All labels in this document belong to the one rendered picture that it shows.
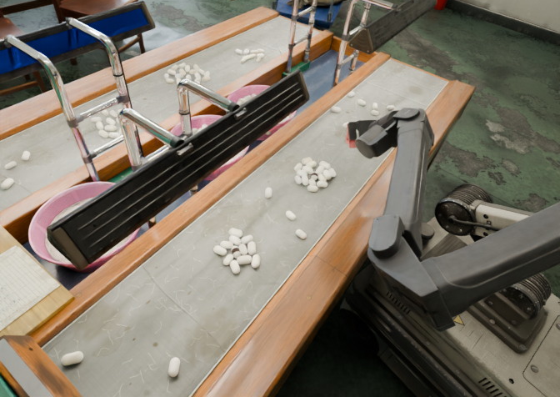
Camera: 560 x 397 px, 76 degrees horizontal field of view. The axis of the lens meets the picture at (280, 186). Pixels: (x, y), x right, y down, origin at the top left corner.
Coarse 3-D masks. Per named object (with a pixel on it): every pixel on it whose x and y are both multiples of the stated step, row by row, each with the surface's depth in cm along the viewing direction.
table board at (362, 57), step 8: (280, 16) 201; (304, 24) 197; (320, 32) 192; (336, 40) 189; (336, 48) 191; (352, 48) 186; (360, 56) 185; (368, 56) 183; (424, 72) 171; (448, 80) 168
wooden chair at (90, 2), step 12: (72, 0) 256; (84, 0) 259; (96, 0) 262; (108, 0) 264; (120, 0) 265; (132, 0) 266; (60, 12) 252; (72, 12) 246; (84, 12) 245; (96, 12) 247; (120, 48) 273; (144, 48) 298; (72, 60) 279; (108, 60) 267
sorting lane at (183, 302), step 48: (384, 96) 152; (432, 96) 156; (288, 144) 124; (336, 144) 126; (240, 192) 107; (288, 192) 108; (336, 192) 110; (192, 240) 93; (288, 240) 96; (144, 288) 83; (192, 288) 84; (240, 288) 85; (96, 336) 75; (144, 336) 76; (192, 336) 77; (240, 336) 78; (96, 384) 69; (144, 384) 70; (192, 384) 70
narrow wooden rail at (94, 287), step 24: (360, 72) 160; (336, 96) 144; (312, 120) 133; (264, 144) 119; (240, 168) 110; (216, 192) 102; (168, 216) 95; (192, 216) 96; (144, 240) 89; (168, 240) 92; (120, 264) 84; (72, 288) 79; (96, 288) 79; (72, 312) 75; (48, 336) 72
